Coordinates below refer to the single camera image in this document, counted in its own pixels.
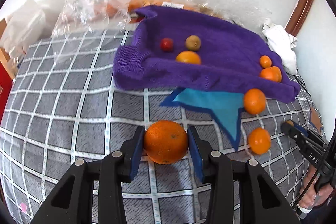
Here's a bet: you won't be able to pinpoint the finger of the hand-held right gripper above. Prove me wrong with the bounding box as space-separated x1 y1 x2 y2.
281 122 317 152
287 120 328 148

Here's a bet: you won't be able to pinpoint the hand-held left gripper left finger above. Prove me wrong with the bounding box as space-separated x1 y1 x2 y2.
31 126 145 224

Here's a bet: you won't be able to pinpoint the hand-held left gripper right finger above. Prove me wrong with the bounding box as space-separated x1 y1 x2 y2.
187 126 301 224

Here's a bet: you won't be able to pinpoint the large orange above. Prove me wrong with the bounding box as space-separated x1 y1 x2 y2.
144 120 189 164

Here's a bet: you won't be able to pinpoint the small orange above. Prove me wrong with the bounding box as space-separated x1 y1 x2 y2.
260 55 272 68

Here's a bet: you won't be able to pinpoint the brown kiwi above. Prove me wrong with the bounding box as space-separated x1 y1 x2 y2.
185 35 202 51

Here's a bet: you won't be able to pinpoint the small red fruit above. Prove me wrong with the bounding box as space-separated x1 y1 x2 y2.
161 38 174 52

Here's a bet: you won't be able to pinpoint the purple towel-covered tray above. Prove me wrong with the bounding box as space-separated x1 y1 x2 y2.
113 5 301 104

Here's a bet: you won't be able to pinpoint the person's right hand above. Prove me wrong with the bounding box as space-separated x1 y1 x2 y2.
299 168 336 215

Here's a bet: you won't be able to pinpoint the white crumpled cloth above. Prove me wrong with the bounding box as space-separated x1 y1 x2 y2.
262 18 298 73

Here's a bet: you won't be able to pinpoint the red paper bag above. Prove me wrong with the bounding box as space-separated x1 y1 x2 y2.
0 64 13 119

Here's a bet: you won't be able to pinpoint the small clear plastic bag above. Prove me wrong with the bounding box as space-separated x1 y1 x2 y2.
51 0 137 62

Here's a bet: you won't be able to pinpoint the white plastic bag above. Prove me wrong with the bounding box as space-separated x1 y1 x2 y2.
0 0 50 56

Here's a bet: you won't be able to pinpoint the wooden chair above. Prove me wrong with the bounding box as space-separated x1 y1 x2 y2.
0 18 12 63

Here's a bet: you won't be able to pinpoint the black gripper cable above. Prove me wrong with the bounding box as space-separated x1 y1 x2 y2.
295 174 319 214

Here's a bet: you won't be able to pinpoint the black cables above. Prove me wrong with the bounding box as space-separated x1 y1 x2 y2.
295 72 313 97

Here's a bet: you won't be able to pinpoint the brown wooden door frame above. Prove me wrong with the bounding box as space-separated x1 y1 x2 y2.
285 0 317 37

